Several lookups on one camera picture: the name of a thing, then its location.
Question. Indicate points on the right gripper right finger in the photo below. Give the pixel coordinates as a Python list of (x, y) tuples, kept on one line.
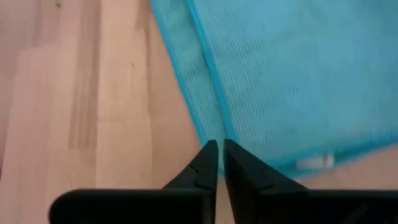
[(248, 177)]

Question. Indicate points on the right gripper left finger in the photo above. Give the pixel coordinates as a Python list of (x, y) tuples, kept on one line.
[(202, 174)]

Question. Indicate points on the blue microfiber towel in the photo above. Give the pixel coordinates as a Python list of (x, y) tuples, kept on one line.
[(295, 77)]

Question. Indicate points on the white sewn towel label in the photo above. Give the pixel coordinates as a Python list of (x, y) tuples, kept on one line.
[(315, 161)]

